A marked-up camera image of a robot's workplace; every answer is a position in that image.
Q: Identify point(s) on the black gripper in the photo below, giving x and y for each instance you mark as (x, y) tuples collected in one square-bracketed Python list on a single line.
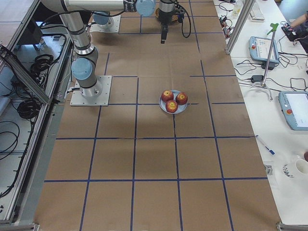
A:
[(164, 17)]

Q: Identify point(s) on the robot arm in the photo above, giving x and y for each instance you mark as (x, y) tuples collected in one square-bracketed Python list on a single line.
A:
[(102, 18), (69, 12)]

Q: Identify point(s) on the woven wicker basket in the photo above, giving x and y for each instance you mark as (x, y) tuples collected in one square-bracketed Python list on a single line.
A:
[(157, 12)]

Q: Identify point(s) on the red apple plate top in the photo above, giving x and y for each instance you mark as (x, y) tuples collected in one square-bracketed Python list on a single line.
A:
[(167, 95)]

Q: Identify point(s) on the red apple plate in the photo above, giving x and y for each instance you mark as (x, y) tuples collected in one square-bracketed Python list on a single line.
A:
[(167, 95), (171, 106), (181, 98)]

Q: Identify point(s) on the red apple plate right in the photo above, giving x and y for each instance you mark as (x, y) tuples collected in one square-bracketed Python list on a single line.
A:
[(181, 98)]

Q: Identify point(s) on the white plate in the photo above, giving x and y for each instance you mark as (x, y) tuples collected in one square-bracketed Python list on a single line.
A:
[(180, 109)]

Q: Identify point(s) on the red apple plate bottom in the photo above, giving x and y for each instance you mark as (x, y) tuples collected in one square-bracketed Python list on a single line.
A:
[(171, 106)]

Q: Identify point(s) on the plastic bottle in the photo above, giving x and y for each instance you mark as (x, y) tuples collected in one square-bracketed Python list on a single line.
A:
[(237, 8)]

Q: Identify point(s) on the white keyboard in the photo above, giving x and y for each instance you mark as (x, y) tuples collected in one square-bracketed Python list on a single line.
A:
[(256, 14)]

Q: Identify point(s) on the teach pendant far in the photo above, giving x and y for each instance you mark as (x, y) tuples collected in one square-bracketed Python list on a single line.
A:
[(259, 50)]

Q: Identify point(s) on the teach pendant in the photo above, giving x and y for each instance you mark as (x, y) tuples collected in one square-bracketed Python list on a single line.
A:
[(259, 50), (294, 105)]

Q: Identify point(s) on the black power adapter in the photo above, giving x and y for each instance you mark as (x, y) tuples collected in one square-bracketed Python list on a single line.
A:
[(256, 78)]

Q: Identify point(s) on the green-tipped grabber pole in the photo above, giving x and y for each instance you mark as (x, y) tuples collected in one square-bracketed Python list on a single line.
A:
[(273, 31)]

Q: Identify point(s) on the teach pendant near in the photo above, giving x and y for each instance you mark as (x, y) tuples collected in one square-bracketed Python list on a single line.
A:
[(294, 105)]

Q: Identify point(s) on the blue white pen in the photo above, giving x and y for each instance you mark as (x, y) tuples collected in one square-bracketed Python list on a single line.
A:
[(265, 145)]

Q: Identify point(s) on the white mug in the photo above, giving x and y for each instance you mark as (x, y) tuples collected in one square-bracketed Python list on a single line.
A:
[(296, 169)]

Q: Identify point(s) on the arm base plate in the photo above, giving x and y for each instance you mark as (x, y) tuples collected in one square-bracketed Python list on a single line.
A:
[(113, 27), (98, 95)]

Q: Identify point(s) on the aluminium frame post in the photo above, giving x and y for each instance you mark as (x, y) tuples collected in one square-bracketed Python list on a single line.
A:
[(239, 25)]

